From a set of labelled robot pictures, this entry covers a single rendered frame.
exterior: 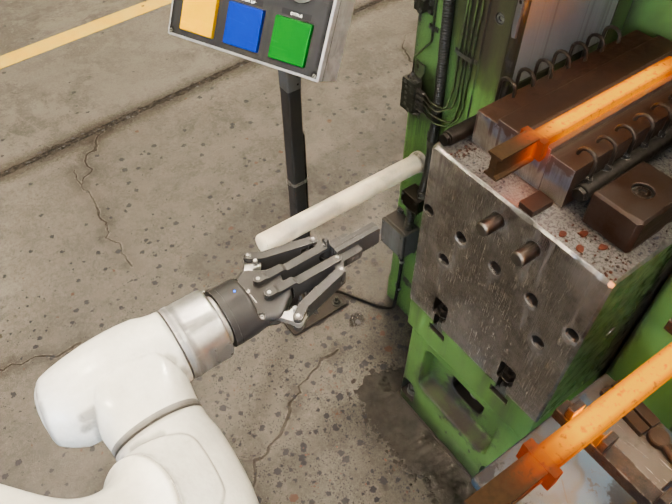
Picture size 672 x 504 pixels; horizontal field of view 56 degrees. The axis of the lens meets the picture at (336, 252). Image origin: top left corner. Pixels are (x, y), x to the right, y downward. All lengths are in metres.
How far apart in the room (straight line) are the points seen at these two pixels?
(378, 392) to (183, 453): 1.22
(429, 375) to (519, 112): 0.82
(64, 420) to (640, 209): 0.78
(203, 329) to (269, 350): 1.20
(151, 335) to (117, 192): 1.76
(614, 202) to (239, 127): 1.88
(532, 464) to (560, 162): 0.47
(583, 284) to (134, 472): 0.67
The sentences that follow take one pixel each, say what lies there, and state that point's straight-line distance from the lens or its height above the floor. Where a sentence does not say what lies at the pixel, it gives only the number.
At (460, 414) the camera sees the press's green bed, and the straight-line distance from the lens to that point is 1.65.
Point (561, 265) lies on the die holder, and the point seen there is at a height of 0.88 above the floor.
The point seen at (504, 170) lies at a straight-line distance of 0.98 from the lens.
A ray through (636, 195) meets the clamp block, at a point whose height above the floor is 0.98.
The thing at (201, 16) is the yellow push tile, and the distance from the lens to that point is 1.27.
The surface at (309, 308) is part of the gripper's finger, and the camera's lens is 0.75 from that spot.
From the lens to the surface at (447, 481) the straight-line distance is 1.74.
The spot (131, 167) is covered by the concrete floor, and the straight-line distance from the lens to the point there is 2.53.
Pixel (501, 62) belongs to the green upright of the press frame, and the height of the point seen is 0.97.
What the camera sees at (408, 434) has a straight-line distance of 1.78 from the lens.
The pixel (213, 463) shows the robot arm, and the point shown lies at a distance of 0.66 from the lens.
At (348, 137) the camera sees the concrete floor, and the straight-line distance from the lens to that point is 2.54.
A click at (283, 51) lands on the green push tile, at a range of 1.18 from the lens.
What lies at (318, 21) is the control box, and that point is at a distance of 1.16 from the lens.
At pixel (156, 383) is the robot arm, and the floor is 1.03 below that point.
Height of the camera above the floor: 1.62
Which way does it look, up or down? 50 degrees down
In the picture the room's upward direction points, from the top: straight up
